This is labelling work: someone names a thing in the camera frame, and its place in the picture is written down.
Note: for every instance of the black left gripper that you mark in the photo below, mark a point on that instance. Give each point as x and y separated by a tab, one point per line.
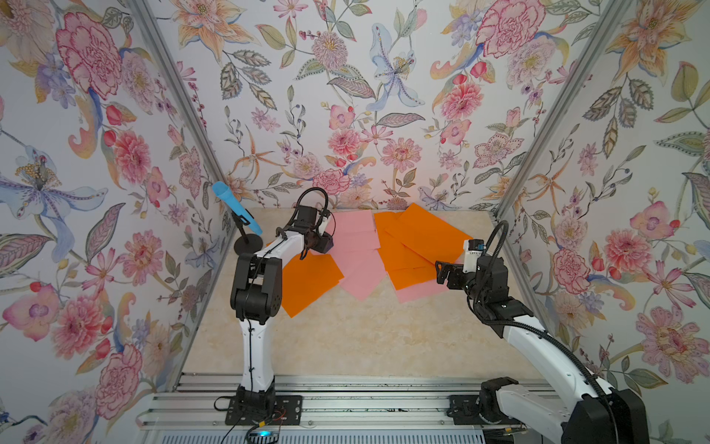
324	240

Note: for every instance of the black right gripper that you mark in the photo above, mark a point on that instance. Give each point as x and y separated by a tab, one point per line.
457	272

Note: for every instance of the large pink paper sheet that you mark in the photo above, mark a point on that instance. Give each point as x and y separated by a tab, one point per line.
420	291

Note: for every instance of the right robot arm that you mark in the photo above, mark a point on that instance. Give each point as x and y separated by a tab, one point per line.
590	409

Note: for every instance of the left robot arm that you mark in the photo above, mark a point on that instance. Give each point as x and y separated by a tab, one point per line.
256	298

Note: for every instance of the blue microphone on stand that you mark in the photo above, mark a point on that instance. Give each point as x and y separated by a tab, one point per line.
250	239

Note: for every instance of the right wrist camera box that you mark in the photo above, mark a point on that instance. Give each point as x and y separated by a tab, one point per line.
473	250

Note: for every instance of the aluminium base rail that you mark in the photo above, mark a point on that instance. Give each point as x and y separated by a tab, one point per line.
331	410

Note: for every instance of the left aluminium frame post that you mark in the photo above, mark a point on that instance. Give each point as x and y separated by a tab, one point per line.
147	23

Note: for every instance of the aluminium corner frame post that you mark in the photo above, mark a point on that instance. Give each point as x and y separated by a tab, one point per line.
609	20

